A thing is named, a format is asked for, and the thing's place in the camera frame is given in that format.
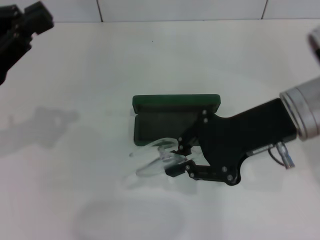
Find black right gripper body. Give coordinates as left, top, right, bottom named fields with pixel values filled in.
left=196, top=98, right=299, bottom=187

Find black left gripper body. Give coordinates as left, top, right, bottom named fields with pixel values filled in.
left=0, top=57, right=8, bottom=86

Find clear plastic glasses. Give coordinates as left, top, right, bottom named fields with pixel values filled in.
left=128, top=137, right=201, bottom=180

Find green glasses case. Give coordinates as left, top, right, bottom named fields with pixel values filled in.
left=131, top=93, right=222, bottom=147

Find right gripper grey cable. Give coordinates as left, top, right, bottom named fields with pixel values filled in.
left=267, top=141, right=296, bottom=171

